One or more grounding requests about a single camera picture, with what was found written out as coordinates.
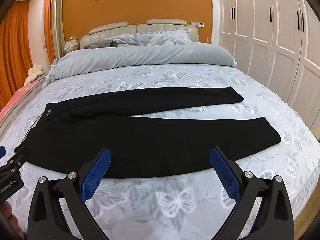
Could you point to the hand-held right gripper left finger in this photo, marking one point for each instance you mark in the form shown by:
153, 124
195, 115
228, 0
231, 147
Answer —
96, 175

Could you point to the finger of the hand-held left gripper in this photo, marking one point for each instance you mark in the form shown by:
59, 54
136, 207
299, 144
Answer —
10, 163

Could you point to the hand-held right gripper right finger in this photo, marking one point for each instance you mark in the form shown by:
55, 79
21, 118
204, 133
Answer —
225, 172

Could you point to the black pants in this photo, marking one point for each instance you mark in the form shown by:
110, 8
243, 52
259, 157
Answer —
150, 140

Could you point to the person's left hand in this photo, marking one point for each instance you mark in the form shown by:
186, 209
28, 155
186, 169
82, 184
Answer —
8, 215

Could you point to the white flower plush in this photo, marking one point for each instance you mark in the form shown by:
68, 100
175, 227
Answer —
33, 73

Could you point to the bed with butterfly sheet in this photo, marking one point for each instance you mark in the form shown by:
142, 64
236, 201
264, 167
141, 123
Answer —
175, 80

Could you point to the wide orange curtain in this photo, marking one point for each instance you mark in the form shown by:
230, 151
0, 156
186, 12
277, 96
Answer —
17, 50

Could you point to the grey duvet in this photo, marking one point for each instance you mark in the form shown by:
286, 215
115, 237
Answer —
140, 57

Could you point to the white bedside ornament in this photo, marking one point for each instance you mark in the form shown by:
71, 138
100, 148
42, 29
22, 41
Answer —
71, 45

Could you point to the small grey floral pillow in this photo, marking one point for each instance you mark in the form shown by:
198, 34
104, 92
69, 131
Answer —
125, 40

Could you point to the white wardrobe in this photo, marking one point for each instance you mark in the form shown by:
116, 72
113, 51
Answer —
262, 30

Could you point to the grey patterned pillows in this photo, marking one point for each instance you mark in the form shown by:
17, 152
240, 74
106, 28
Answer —
120, 27

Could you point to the narrow orange curtain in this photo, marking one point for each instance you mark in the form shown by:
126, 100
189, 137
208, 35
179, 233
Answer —
48, 17

